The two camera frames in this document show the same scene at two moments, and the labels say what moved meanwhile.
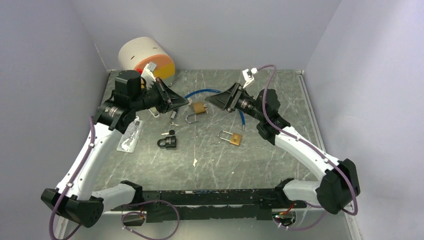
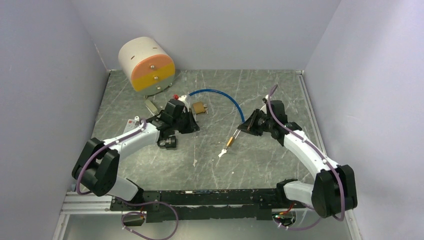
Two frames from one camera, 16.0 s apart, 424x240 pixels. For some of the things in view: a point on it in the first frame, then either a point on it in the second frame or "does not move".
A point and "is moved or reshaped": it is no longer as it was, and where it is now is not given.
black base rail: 198,205 does not move
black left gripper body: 157,97 -> 184,124
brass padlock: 198,108 does not move
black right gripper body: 240,101 -> 260,120
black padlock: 170,142 does not move
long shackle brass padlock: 235,138 is moved or reshaped
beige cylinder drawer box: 134,54 does not move
